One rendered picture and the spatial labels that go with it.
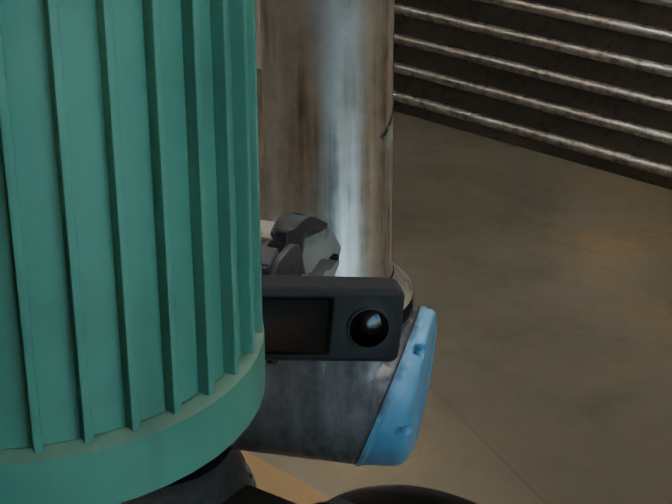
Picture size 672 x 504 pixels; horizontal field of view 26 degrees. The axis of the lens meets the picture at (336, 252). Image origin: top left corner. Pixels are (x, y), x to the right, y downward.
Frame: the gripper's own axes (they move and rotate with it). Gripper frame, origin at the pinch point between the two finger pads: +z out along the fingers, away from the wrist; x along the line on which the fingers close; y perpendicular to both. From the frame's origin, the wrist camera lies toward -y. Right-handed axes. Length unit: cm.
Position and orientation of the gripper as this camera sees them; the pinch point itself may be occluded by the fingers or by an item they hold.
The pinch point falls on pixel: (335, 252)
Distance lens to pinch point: 98.8
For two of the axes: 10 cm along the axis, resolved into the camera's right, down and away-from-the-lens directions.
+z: 3.6, -2.6, 9.0
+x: -1.1, 9.4, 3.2
